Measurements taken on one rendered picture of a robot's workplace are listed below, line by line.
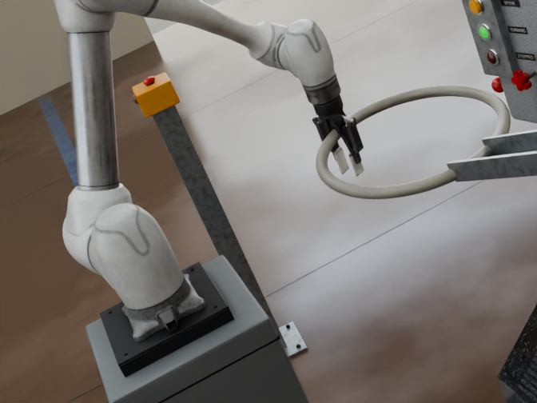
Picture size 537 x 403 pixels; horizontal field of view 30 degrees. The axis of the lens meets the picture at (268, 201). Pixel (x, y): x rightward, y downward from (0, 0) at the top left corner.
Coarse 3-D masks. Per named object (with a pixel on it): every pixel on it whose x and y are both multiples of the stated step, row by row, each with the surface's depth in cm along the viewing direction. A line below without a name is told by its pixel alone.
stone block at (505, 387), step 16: (528, 320) 207; (528, 336) 206; (512, 352) 209; (528, 352) 204; (512, 368) 207; (528, 368) 203; (512, 384) 206; (528, 384) 201; (512, 400) 209; (528, 400) 200
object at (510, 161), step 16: (496, 144) 227; (512, 144) 221; (528, 144) 216; (464, 160) 221; (480, 160) 215; (496, 160) 209; (512, 160) 204; (528, 160) 200; (464, 176) 224; (480, 176) 218; (496, 176) 213; (512, 176) 208; (528, 176) 203
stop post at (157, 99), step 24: (144, 96) 310; (168, 96) 312; (168, 120) 317; (168, 144) 320; (192, 144) 322; (192, 168) 325; (192, 192) 328; (216, 216) 333; (216, 240) 336; (240, 264) 341; (288, 336) 362
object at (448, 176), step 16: (400, 96) 266; (416, 96) 265; (432, 96) 264; (464, 96) 258; (480, 96) 252; (496, 96) 248; (368, 112) 266; (496, 112) 243; (496, 128) 236; (320, 160) 250; (320, 176) 245; (432, 176) 227; (448, 176) 226; (352, 192) 234; (368, 192) 231; (384, 192) 229; (400, 192) 228; (416, 192) 227
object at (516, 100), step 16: (528, 0) 166; (512, 16) 172; (528, 16) 168; (528, 32) 171; (528, 48) 173; (528, 64) 175; (512, 96) 184; (528, 96) 180; (512, 112) 187; (528, 112) 183
